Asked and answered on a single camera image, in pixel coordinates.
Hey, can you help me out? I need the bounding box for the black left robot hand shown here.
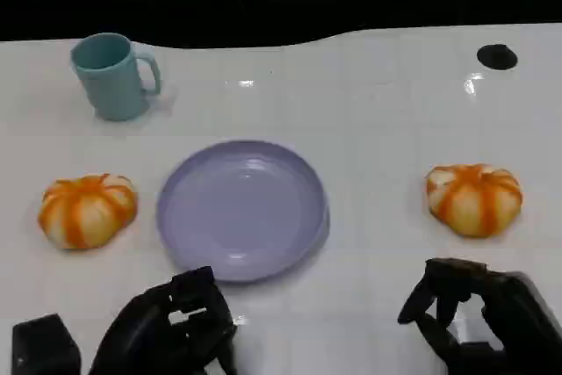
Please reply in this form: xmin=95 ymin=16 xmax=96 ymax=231
xmin=87 ymin=265 xmax=241 ymax=375

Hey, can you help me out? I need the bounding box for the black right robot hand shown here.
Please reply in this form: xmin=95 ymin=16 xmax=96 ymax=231
xmin=397 ymin=257 xmax=562 ymax=375

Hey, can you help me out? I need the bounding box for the orange and white bread roll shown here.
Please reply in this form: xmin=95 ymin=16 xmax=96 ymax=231
xmin=37 ymin=172 xmax=139 ymax=251
xmin=424 ymin=162 xmax=524 ymax=239

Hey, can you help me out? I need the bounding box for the lilac plate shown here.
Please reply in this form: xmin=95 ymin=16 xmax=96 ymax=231
xmin=156 ymin=140 xmax=331 ymax=285

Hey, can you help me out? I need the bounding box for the pale green mug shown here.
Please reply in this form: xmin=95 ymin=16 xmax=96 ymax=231
xmin=69 ymin=32 xmax=162 ymax=122

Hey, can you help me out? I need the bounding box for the black round table grommet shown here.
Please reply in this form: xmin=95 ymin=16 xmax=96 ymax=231
xmin=476 ymin=43 xmax=519 ymax=71

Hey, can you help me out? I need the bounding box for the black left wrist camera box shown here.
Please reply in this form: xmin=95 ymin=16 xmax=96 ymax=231
xmin=11 ymin=313 xmax=83 ymax=375

